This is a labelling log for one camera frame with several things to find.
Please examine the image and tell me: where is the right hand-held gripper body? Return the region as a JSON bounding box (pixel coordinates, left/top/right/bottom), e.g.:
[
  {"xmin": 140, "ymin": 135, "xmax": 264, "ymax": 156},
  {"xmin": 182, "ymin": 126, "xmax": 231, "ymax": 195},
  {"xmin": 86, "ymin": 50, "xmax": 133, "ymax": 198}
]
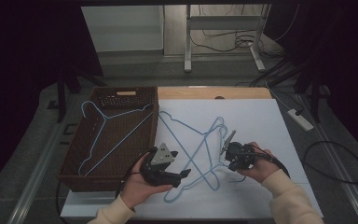
[{"xmin": 219, "ymin": 130, "xmax": 258, "ymax": 172}]

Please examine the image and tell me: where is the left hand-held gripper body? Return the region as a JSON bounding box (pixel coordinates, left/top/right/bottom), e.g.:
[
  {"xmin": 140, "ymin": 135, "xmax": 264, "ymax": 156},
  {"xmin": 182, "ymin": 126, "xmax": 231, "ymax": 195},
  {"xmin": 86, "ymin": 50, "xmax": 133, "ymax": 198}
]
[{"xmin": 139, "ymin": 142, "xmax": 182, "ymax": 188}]

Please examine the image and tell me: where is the blue wire clothes hanger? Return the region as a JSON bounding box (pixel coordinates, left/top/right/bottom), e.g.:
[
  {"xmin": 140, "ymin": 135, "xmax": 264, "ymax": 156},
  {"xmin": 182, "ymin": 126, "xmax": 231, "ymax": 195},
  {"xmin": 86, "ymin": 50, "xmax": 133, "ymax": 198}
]
[
  {"xmin": 162, "ymin": 116, "xmax": 247, "ymax": 204},
  {"xmin": 158, "ymin": 111, "xmax": 229, "ymax": 192},
  {"xmin": 77, "ymin": 100, "xmax": 155, "ymax": 177}
]

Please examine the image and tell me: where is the brown woven basket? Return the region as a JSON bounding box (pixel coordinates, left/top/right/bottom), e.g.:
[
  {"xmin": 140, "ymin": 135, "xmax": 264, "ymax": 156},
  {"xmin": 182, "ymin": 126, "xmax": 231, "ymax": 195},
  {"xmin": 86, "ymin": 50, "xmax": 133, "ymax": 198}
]
[{"xmin": 57, "ymin": 86, "xmax": 160, "ymax": 193}]

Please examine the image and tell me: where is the person's right hand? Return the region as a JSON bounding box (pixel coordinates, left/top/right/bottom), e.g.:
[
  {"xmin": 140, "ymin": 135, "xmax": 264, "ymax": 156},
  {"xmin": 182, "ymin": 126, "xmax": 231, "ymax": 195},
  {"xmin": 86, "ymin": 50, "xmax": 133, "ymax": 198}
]
[{"xmin": 236, "ymin": 141, "xmax": 278, "ymax": 185}]

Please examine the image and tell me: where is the person's left hand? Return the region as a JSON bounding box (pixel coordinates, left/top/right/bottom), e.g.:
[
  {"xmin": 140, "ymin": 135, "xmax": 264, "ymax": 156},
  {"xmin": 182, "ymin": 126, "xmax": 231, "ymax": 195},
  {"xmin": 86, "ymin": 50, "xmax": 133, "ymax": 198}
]
[{"xmin": 119, "ymin": 152, "xmax": 173, "ymax": 211}]

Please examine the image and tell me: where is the white power strip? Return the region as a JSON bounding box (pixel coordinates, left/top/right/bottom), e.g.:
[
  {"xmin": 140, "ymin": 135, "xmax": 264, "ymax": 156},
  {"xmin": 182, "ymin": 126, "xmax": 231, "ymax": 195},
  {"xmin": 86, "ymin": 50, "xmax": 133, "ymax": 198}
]
[{"xmin": 287, "ymin": 108, "xmax": 315, "ymax": 132}]

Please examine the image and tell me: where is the black metal stand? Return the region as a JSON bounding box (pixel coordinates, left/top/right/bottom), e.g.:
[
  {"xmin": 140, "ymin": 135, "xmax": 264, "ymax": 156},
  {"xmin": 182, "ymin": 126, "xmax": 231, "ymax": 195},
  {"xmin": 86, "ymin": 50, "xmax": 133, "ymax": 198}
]
[
  {"xmin": 293, "ymin": 60, "xmax": 335, "ymax": 124},
  {"xmin": 55, "ymin": 64, "xmax": 108, "ymax": 124}
]

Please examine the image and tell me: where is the white cabinet panel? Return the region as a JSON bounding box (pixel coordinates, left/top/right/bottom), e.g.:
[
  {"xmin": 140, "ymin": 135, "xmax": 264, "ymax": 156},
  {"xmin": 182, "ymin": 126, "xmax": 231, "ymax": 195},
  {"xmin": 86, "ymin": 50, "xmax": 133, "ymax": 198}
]
[{"xmin": 81, "ymin": 5, "xmax": 165, "ymax": 53}]

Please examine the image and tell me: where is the dark curtain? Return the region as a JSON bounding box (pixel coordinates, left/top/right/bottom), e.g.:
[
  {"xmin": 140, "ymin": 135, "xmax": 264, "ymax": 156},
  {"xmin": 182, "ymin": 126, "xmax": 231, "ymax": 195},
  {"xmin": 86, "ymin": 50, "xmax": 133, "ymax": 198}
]
[
  {"xmin": 0, "ymin": 0, "xmax": 104, "ymax": 190},
  {"xmin": 265, "ymin": 0, "xmax": 358, "ymax": 157}
]

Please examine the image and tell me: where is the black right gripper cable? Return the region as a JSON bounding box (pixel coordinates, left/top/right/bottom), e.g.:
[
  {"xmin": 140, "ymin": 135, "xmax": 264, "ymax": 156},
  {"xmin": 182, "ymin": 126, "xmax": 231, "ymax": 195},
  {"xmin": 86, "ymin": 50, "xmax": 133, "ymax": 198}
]
[{"xmin": 245, "ymin": 144, "xmax": 292, "ymax": 180}]

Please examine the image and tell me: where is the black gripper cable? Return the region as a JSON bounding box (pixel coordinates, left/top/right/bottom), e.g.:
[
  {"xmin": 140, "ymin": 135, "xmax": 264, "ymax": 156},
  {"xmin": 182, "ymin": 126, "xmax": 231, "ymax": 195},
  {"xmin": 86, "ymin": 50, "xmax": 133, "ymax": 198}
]
[
  {"xmin": 115, "ymin": 148, "xmax": 158, "ymax": 200},
  {"xmin": 245, "ymin": 144, "xmax": 292, "ymax": 180}
]

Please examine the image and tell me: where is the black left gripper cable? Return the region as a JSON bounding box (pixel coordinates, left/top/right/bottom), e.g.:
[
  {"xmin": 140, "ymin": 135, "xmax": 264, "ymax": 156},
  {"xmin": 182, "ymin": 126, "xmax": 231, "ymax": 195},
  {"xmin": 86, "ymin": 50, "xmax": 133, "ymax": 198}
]
[{"xmin": 115, "ymin": 148, "xmax": 158, "ymax": 200}]

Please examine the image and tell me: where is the white power strip cable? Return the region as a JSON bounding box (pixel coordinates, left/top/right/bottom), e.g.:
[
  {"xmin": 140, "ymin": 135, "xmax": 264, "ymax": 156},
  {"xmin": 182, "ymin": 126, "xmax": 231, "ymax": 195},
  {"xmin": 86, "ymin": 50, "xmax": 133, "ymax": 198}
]
[{"xmin": 265, "ymin": 81, "xmax": 291, "ymax": 112}]

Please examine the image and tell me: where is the black looped floor cable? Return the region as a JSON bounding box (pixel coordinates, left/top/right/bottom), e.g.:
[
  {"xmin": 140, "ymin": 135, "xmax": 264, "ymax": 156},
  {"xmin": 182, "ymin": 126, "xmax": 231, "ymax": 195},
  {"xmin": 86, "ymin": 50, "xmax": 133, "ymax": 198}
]
[{"xmin": 301, "ymin": 140, "xmax": 358, "ymax": 185}]

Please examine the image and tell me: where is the tangle of black cables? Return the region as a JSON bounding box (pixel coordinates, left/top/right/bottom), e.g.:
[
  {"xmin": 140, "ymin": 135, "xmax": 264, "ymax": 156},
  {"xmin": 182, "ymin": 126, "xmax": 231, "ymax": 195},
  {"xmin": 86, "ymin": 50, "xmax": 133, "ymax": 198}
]
[{"xmin": 188, "ymin": 4, "xmax": 301, "ymax": 54}]

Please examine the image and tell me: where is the white metal desk frame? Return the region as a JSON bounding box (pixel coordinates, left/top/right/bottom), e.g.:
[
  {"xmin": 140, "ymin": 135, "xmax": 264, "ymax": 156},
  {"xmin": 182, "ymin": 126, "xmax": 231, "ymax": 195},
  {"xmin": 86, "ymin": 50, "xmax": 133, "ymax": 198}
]
[{"xmin": 184, "ymin": 3, "xmax": 272, "ymax": 75}]

